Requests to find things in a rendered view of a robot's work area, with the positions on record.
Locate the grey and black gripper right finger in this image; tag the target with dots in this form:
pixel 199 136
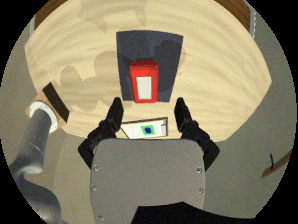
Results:
pixel 190 128

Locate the red self-inking stamp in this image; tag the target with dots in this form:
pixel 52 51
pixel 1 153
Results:
pixel 144 80

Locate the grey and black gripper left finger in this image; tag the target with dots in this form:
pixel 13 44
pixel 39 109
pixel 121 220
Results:
pixel 106 129

